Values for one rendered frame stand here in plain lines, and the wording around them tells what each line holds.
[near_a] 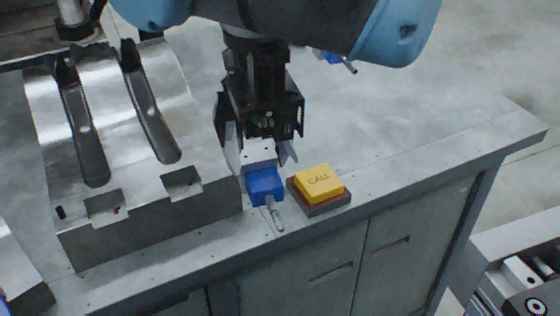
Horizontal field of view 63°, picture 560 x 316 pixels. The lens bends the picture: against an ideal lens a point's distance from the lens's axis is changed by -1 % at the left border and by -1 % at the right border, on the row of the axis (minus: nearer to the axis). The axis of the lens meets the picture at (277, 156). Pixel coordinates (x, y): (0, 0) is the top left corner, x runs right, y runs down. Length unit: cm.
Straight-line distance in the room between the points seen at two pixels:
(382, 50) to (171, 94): 62
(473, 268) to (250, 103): 28
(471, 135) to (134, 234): 63
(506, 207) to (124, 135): 157
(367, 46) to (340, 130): 64
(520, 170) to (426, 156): 136
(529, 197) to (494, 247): 161
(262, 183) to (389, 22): 37
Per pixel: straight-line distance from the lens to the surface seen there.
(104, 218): 70
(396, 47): 27
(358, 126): 92
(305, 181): 74
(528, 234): 54
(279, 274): 92
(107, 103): 85
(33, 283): 68
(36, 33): 142
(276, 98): 47
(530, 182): 218
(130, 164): 73
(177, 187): 71
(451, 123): 98
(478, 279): 52
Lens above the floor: 137
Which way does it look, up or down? 42 degrees down
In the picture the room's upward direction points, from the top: straight up
